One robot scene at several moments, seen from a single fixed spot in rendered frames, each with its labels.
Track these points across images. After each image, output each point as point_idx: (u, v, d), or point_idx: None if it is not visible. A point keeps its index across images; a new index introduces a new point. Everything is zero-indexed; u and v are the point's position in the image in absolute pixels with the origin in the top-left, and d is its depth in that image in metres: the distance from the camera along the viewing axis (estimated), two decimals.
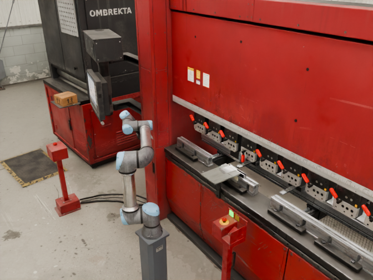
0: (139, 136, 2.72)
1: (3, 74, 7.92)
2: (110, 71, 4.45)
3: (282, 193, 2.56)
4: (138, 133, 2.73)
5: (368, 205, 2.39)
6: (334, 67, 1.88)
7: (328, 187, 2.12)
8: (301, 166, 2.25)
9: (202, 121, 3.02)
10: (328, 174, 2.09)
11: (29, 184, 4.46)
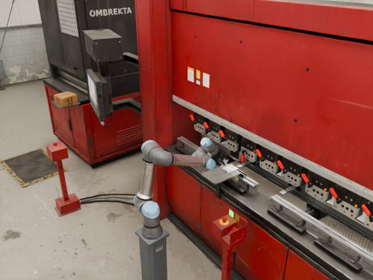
0: (223, 151, 2.72)
1: (3, 74, 7.92)
2: (110, 71, 4.45)
3: (282, 193, 2.56)
4: (220, 152, 2.72)
5: (368, 205, 2.39)
6: (334, 67, 1.88)
7: (328, 187, 2.12)
8: (301, 166, 2.25)
9: (202, 121, 3.02)
10: (328, 174, 2.09)
11: (29, 184, 4.46)
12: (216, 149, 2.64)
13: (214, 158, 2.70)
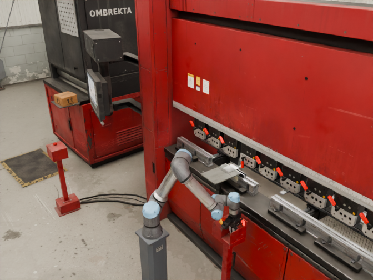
0: (241, 217, 2.52)
1: (3, 74, 7.92)
2: (110, 71, 4.45)
3: (282, 193, 2.56)
4: (238, 216, 2.51)
5: None
6: (333, 77, 1.91)
7: (327, 194, 2.15)
8: (300, 174, 2.27)
9: (202, 126, 3.04)
10: (326, 181, 2.12)
11: (29, 184, 4.46)
12: (238, 210, 2.44)
13: (231, 219, 2.47)
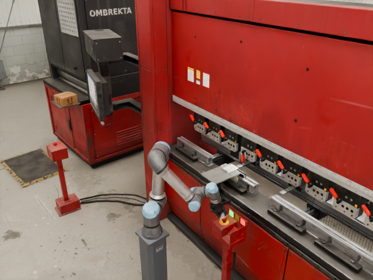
0: (210, 209, 2.51)
1: (3, 74, 7.92)
2: (110, 71, 4.45)
3: (282, 193, 2.56)
4: (213, 206, 2.50)
5: (368, 205, 2.39)
6: (334, 67, 1.88)
7: (328, 187, 2.12)
8: (301, 166, 2.25)
9: (202, 121, 3.02)
10: (328, 174, 2.09)
11: (29, 184, 4.46)
12: None
13: None
